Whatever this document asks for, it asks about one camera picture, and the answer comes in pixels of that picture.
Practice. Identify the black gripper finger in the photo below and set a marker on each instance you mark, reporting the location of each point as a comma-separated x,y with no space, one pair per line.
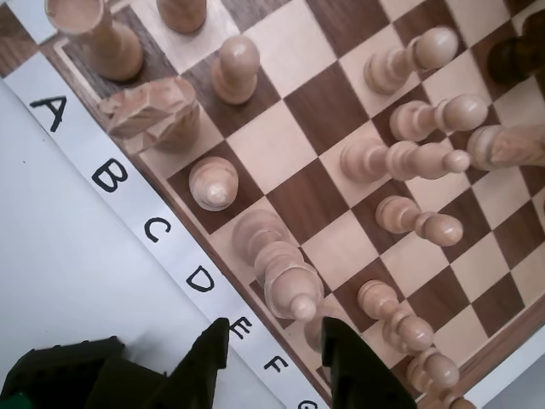
357,375
200,366

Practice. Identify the light wooden bishop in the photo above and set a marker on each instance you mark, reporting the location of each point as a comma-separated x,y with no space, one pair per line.
396,159
213,183

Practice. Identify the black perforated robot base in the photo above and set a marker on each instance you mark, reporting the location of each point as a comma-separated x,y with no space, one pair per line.
64,375

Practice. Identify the light wooden king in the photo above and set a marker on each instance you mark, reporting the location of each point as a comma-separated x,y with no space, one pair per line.
313,336

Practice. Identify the light wooden pawn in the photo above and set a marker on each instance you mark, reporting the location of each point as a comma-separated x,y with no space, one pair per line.
438,117
396,317
404,59
183,15
434,370
460,402
236,68
417,219

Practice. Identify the light wooden queen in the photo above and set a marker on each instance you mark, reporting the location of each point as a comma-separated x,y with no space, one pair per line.
277,264

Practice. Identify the white paper letter strip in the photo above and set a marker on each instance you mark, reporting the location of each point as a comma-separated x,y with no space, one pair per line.
132,200

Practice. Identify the green table clamp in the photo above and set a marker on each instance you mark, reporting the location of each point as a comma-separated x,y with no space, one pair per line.
13,402

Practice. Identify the wooden chessboard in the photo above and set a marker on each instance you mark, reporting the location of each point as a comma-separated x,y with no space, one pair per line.
306,128

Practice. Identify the light wooden knight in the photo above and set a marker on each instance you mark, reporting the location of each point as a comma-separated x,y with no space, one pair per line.
157,115
511,147

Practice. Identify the light wooden rook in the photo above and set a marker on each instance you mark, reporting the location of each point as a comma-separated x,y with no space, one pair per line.
106,42

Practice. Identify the dark wooden knight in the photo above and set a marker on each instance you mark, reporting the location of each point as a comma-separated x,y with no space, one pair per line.
511,59

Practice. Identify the dark wooden pawn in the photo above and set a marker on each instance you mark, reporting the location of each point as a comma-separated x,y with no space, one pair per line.
534,21

